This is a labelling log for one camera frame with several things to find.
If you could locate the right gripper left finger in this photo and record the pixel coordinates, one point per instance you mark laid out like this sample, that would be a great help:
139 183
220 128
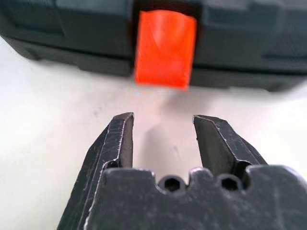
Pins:
108 143

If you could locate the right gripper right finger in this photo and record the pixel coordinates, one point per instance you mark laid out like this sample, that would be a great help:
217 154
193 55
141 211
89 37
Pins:
223 143

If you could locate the orange case latch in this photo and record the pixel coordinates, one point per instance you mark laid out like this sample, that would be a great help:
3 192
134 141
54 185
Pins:
165 48

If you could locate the black plastic tool case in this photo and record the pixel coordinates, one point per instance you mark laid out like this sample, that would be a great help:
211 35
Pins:
72 36

